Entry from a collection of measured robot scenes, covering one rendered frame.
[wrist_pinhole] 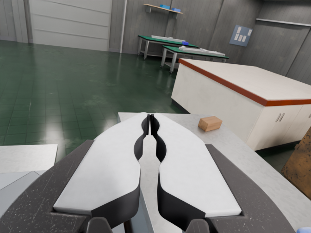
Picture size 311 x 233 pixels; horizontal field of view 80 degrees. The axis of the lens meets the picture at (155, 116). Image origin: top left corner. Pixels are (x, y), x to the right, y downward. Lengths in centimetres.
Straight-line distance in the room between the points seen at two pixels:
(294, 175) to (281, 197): 198
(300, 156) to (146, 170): 227
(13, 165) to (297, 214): 121
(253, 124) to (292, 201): 190
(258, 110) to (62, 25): 677
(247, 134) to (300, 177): 71
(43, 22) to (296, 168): 759
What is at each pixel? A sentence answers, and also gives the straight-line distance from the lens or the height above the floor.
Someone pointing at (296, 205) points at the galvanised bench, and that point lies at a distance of 86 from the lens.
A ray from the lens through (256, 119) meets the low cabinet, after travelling 266.
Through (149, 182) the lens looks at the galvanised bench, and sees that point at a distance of 64.
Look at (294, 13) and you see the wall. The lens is 1178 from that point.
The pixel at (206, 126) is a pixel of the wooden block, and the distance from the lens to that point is 100.
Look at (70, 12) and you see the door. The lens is 779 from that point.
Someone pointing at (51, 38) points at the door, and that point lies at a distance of 785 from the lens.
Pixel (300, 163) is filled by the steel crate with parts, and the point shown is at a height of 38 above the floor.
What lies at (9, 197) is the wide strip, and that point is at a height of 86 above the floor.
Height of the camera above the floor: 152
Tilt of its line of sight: 27 degrees down
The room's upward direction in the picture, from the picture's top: 12 degrees clockwise
